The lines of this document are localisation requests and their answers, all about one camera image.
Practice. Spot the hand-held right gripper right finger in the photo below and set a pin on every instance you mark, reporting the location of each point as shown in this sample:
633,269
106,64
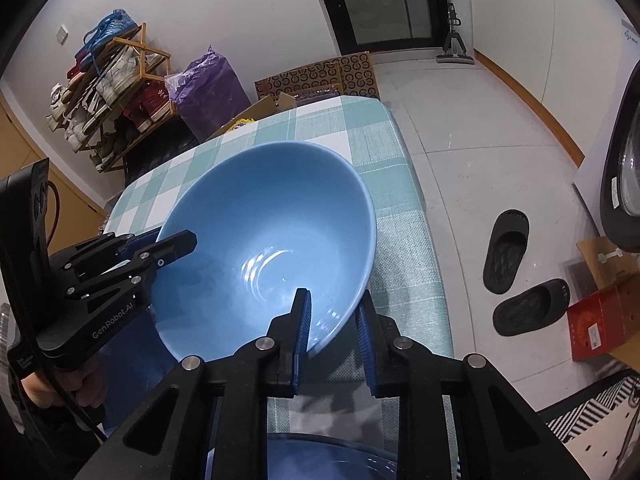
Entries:
363,345

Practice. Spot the wooden shoe rack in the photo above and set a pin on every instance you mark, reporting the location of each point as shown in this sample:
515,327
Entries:
150,55

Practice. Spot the patterned flat cardboard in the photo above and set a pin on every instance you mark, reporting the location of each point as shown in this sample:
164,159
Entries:
350,72

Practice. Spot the open cardboard box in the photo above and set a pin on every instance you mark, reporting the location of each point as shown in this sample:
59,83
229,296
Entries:
260,110

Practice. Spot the black slipper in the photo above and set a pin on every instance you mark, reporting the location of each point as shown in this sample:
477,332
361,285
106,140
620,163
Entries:
507,255
530,310

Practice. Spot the teal checkered tablecloth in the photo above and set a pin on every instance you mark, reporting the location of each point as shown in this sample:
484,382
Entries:
395,210

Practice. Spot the white wall switch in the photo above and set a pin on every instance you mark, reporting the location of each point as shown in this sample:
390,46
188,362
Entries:
62,34

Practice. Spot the assorted sneakers group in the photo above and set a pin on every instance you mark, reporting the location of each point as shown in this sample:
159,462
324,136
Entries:
117,67

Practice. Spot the person's left hand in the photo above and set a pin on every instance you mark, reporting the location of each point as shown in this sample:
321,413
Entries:
87,380

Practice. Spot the clear plastic container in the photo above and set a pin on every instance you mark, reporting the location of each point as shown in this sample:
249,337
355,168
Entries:
315,96

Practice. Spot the white cabinet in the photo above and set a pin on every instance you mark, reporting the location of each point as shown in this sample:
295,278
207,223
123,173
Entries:
550,60

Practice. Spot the yellow snack packet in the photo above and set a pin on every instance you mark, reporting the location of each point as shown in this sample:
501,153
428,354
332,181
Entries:
241,125

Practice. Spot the black white striped rug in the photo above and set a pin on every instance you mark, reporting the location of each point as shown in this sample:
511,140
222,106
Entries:
590,410

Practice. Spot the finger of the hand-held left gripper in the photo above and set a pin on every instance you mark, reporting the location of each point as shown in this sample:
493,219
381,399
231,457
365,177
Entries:
142,240
175,245

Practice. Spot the white appliance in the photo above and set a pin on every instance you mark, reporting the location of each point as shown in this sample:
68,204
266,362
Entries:
592,185

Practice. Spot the dark glass door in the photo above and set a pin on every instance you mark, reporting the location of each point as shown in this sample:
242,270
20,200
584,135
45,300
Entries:
380,0

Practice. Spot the purple plastic bag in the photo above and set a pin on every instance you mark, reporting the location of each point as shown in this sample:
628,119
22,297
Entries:
210,90

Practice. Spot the person's left forearm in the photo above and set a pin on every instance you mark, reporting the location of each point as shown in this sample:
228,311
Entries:
35,440

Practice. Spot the large blue bowl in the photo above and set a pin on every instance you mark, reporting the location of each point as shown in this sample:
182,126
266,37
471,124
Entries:
330,455

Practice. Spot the grey floor mop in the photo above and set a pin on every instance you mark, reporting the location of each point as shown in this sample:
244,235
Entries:
454,50

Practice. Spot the red box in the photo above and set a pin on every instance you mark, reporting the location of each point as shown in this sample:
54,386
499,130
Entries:
600,325

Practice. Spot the black round appliance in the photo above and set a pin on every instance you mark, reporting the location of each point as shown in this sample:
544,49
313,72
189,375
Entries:
622,185

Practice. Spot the cardboard box with white mark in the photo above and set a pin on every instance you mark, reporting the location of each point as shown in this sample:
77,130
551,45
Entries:
607,272

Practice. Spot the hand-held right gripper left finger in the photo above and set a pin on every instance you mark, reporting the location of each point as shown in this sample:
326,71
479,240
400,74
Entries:
304,340

